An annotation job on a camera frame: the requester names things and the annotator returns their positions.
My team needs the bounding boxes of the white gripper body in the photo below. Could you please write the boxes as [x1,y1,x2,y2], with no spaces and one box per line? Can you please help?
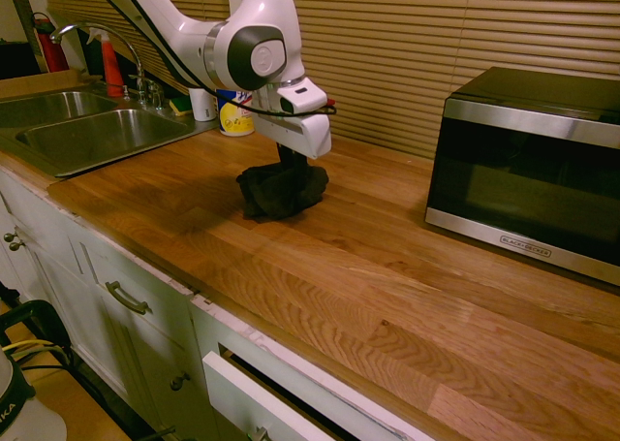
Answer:
[252,112,333,161]

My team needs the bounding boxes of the dark cloth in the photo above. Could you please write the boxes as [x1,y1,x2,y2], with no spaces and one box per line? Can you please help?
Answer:
[235,163,330,221]

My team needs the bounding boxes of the disinfecting wipes canister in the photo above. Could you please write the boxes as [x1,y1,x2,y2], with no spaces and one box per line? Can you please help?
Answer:
[215,87,257,138]

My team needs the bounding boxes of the white cup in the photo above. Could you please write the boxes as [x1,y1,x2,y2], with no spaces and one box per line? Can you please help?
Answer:
[188,86,217,122]

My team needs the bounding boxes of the yellow green sponge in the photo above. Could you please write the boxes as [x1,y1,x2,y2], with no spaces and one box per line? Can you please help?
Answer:
[167,96,193,118]

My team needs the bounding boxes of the wide beige window blind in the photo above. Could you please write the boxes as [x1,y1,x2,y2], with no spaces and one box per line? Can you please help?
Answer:
[247,0,620,161]

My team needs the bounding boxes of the chrome faucet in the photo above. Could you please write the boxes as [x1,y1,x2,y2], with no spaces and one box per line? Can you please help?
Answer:
[48,21,167,110]

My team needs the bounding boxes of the stainless steel sink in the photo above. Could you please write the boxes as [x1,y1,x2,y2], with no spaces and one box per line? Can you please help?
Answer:
[0,90,220,179]

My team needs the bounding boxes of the orange spray bottle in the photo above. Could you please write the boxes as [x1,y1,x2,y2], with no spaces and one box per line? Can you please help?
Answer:
[87,26,127,99]

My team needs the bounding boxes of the black steel microwave oven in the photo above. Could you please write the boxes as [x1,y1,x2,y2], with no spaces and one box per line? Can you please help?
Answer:
[423,65,620,288]

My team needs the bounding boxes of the white base cabinet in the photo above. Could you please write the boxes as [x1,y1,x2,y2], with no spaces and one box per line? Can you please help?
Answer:
[0,166,423,441]

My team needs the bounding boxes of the open white drawer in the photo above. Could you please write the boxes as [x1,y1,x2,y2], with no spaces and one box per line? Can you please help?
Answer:
[201,345,394,441]

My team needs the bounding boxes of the red fire extinguisher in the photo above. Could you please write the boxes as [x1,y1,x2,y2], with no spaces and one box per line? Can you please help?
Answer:
[30,12,71,75]

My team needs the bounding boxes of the black appliance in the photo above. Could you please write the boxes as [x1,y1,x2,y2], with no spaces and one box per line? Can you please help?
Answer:
[0,39,42,81]

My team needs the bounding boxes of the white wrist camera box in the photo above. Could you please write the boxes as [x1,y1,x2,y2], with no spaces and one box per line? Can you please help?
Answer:
[276,76,329,118]

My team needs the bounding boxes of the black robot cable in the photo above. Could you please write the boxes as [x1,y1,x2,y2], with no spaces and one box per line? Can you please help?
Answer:
[84,0,338,120]

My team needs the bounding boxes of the curved metal drawer handle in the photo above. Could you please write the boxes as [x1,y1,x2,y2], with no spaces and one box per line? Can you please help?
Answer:
[105,280,152,316]

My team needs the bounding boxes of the black metal tube frame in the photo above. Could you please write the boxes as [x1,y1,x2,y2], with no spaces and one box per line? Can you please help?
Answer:
[0,299,75,367]

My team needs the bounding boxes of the yellow cable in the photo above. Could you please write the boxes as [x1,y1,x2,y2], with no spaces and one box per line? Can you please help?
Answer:
[0,338,65,361]

